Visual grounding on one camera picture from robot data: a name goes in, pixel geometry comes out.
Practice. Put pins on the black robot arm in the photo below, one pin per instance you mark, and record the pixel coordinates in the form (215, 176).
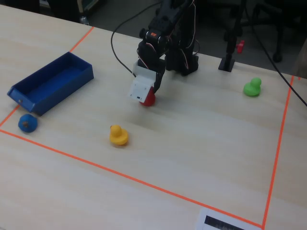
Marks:
(180, 55)

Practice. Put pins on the orange tape border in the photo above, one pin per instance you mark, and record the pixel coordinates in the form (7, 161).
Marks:
(144, 183)

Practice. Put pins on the red rubber duck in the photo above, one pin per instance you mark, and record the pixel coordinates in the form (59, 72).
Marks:
(147, 100)

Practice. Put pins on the white paper black print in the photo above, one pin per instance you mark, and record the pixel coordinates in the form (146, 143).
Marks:
(201, 220)

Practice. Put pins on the small black box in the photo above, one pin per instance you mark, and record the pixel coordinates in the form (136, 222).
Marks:
(227, 63)

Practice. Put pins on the blue plastic box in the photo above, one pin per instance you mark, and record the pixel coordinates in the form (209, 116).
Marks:
(52, 81)

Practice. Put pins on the red clamp knob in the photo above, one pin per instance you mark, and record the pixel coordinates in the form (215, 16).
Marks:
(240, 46)

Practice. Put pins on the blue rubber duck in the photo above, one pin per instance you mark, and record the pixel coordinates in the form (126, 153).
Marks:
(27, 123)

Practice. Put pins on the black office chair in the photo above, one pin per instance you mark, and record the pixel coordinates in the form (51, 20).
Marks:
(277, 57)

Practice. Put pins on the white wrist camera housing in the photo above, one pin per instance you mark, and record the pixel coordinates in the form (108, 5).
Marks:
(140, 87)

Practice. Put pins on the clear plastic bottle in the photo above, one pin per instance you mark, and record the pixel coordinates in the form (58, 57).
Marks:
(84, 20)

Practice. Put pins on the yellow rubber duck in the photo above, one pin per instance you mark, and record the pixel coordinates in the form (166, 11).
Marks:
(118, 136)

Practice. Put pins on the green rubber duck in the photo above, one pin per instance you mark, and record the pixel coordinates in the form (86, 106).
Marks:
(251, 88)

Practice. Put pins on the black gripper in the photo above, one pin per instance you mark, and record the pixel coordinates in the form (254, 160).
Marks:
(158, 81)

